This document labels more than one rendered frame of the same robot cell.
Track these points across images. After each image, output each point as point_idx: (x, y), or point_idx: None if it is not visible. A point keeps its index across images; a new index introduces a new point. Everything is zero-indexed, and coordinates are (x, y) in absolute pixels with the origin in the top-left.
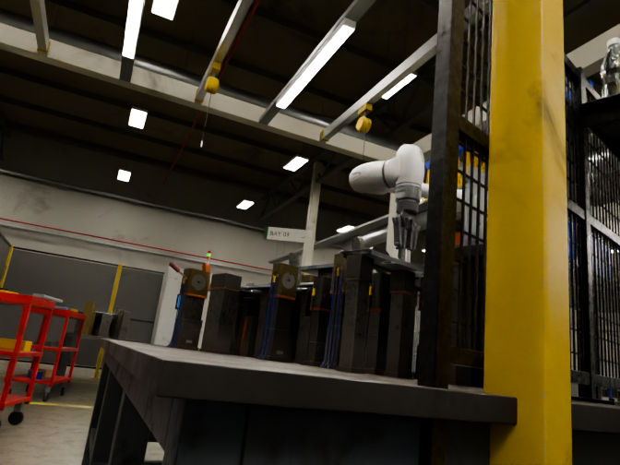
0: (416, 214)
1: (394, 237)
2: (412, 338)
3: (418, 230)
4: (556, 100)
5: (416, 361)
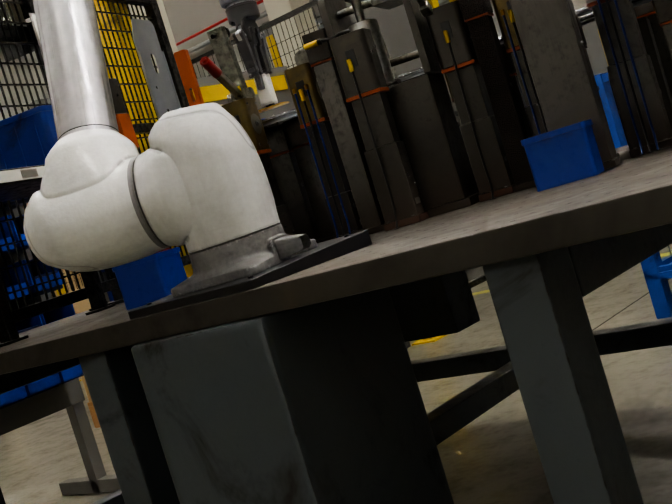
0: (232, 23)
1: (269, 61)
2: None
3: (236, 41)
4: None
5: (293, 227)
